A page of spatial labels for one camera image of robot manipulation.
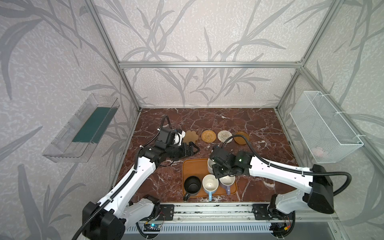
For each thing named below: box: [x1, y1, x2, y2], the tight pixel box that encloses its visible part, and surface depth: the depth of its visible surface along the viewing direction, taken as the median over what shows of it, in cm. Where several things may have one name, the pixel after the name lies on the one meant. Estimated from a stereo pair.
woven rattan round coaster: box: [201, 130, 217, 143], surface depth 104 cm
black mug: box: [183, 175, 202, 202], surface depth 77 cm
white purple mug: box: [219, 175, 236, 196], surface depth 77 cm
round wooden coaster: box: [233, 131, 250, 145], surface depth 104 cm
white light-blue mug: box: [202, 174, 219, 202], surface depth 76 cm
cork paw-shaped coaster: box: [183, 130, 199, 145], surface depth 107 cm
